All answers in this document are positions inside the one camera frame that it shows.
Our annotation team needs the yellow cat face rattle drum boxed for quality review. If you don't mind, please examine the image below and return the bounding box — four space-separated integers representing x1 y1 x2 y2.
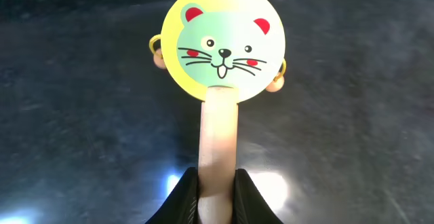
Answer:
148 0 288 224

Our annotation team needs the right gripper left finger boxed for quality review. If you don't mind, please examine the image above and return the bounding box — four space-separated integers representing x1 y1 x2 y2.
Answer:
144 166 201 224

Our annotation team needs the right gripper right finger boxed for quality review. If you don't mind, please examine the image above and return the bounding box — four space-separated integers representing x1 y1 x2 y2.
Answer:
232 168 285 224

